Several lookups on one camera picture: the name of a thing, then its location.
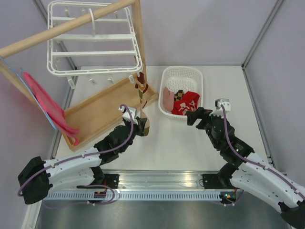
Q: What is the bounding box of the red sock white print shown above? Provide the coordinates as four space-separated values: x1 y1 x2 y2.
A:
171 100 198 115

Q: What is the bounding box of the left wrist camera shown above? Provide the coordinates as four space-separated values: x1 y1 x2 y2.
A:
119 104 138 124

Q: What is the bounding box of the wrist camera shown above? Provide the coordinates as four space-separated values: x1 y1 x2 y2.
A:
209 98 231 117
119 104 138 124

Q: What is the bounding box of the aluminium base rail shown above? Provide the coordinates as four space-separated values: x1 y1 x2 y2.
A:
33 169 293 191

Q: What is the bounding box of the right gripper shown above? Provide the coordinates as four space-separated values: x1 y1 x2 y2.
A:
186 106 224 149

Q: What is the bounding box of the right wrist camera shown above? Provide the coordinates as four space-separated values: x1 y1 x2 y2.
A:
209 98 231 117

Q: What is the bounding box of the white slotted cable duct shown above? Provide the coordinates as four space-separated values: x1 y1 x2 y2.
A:
45 191 222 201

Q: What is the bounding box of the pink sock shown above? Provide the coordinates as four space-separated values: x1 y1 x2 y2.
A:
163 87 174 112

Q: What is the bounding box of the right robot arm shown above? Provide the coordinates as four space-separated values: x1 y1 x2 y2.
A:
186 107 305 229

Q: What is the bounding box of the plain red sock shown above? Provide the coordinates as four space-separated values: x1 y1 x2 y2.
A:
182 91 200 106

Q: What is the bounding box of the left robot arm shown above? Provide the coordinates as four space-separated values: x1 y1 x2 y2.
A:
17 117 148 205

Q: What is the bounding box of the white clip sock hanger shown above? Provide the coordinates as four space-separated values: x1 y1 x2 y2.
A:
47 0 143 88

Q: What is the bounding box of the pink cloth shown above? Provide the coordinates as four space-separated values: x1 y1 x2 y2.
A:
23 72 80 146

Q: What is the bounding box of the wooden drying rack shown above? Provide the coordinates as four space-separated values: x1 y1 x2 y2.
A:
0 0 159 151

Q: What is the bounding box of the white perforated plastic basket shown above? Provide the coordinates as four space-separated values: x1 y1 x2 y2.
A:
158 66 205 120

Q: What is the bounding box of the brown argyle sock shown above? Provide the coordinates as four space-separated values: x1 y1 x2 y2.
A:
174 90 185 102

